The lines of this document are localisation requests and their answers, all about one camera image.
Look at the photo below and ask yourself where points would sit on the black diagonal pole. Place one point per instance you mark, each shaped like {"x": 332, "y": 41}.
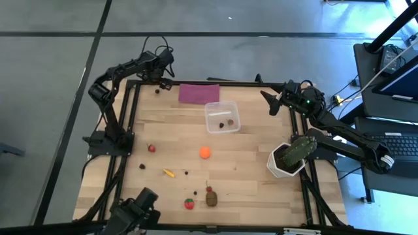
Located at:
{"x": 392, "y": 27}

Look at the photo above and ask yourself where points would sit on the folded purple cloth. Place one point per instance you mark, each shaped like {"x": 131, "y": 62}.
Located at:
{"x": 199, "y": 94}

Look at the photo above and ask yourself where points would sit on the orange toy fruit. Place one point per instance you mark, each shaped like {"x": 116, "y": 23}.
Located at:
{"x": 205, "y": 152}

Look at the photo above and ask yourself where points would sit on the green cactus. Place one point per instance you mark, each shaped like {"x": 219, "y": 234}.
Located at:
{"x": 298, "y": 150}

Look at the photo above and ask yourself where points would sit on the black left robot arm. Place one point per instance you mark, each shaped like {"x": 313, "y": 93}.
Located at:
{"x": 111, "y": 127}

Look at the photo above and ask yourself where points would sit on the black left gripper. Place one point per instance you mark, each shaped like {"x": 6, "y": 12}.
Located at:
{"x": 163, "y": 63}

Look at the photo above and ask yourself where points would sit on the black laptop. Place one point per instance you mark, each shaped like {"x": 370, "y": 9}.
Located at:
{"x": 401, "y": 147}

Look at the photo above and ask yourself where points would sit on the black metal table frame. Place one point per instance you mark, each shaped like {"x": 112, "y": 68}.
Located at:
{"x": 248, "y": 84}

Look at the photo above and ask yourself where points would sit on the black power adapter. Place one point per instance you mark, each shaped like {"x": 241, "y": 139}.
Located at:
{"x": 390, "y": 60}

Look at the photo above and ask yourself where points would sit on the red toy strawberry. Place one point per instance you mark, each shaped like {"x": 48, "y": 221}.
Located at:
{"x": 151, "y": 149}

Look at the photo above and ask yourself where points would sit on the black diagonal desk beam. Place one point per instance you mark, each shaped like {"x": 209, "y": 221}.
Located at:
{"x": 346, "y": 119}

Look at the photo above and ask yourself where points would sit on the small yellow toy banana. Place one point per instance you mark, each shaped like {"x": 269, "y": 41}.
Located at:
{"x": 169, "y": 173}

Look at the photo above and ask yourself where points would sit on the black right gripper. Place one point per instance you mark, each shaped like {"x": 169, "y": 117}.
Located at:
{"x": 292, "y": 96}

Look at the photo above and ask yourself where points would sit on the grey chair part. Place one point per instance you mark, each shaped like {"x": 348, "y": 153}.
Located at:
{"x": 9, "y": 150}

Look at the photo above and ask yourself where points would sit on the white hexagonal plant pot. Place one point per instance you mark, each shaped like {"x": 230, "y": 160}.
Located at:
{"x": 272, "y": 166}

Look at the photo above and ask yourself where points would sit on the silver metal bracket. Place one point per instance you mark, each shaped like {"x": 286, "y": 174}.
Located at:
{"x": 302, "y": 231}

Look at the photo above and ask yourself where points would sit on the black overhead beam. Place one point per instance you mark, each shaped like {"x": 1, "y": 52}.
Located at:
{"x": 49, "y": 228}

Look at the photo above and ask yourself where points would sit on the black computer monitor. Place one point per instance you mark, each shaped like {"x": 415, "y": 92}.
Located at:
{"x": 405, "y": 85}

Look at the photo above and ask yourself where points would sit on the black boxy device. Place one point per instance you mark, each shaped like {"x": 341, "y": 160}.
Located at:
{"x": 134, "y": 210}

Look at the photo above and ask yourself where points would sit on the black desk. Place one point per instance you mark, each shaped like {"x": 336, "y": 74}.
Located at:
{"x": 372, "y": 107}

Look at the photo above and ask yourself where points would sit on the yellow plug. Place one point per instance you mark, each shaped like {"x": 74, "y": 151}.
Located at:
{"x": 338, "y": 99}

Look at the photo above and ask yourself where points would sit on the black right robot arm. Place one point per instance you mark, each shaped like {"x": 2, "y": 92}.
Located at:
{"x": 346, "y": 134}

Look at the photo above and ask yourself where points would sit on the clear plastic tupperware container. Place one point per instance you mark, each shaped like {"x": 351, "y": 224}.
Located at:
{"x": 225, "y": 107}

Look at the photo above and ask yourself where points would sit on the red and green toy fruit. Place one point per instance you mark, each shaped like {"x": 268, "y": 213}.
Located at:
{"x": 189, "y": 204}

